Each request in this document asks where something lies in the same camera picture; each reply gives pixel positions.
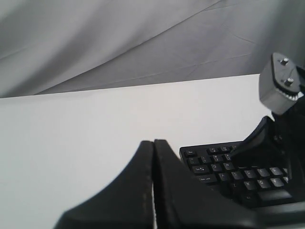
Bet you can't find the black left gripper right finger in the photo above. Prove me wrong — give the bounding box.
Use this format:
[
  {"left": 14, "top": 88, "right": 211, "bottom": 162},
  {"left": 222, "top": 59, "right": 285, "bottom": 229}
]
[{"left": 152, "top": 139, "right": 262, "bottom": 229}]

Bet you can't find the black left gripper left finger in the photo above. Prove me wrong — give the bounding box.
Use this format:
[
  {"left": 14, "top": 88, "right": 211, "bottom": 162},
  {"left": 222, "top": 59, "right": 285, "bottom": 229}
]
[{"left": 55, "top": 141, "right": 154, "bottom": 229}]

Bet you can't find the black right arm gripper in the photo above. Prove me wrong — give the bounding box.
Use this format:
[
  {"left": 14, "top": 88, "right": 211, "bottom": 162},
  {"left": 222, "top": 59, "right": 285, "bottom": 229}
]
[{"left": 230, "top": 64, "right": 305, "bottom": 206}]

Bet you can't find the black acer keyboard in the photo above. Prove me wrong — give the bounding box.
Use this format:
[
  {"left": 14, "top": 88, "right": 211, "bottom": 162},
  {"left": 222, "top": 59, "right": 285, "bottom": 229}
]
[{"left": 179, "top": 142, "right": 305, "bottom": 208}]

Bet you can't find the grey backdrop cloth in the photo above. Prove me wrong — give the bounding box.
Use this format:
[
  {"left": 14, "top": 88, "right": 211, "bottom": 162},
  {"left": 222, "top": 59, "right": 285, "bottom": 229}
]
[{"left": 0, "top": 0, "right": 305, "bottom": 98}]

